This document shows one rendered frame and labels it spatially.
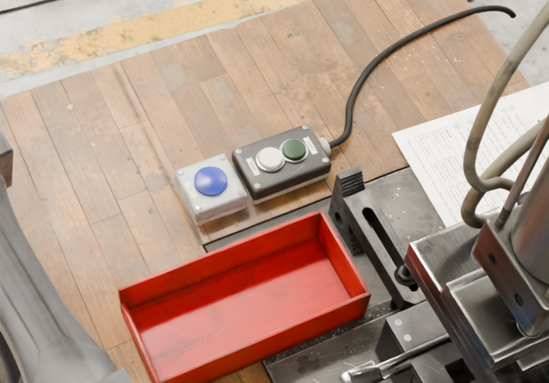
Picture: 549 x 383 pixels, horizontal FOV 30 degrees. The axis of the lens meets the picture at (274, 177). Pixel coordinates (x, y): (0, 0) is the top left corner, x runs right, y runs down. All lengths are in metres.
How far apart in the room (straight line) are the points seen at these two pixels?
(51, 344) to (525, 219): 0.36
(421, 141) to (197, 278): 0.35
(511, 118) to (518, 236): 0.58
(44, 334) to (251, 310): 0.46
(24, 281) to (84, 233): 0.47
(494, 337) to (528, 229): 0.14
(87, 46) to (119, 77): 1.22
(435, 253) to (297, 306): 0.26
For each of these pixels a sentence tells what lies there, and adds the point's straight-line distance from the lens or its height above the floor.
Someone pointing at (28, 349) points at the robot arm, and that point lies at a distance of 0.76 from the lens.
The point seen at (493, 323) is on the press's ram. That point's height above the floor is 1.18.
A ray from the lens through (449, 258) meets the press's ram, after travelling 0.96.
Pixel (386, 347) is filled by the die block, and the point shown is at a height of 0.94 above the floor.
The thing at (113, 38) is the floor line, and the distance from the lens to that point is 2.58.
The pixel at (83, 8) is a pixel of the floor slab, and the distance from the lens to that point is 2.65.
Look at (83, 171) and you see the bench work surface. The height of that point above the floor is 0.90.
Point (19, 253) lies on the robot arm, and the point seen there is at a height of 1.30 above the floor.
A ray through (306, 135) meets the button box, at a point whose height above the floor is 0.93.
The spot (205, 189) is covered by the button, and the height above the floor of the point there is 0.94.
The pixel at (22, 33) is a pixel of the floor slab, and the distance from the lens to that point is 2.62.
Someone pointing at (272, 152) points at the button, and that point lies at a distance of 1.24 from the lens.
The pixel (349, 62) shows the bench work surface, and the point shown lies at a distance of 1.39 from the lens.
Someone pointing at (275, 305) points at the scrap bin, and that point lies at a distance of 1.18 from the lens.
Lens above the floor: 1.96
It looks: 57 degrees down
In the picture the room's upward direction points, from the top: 7 degrees clockwise
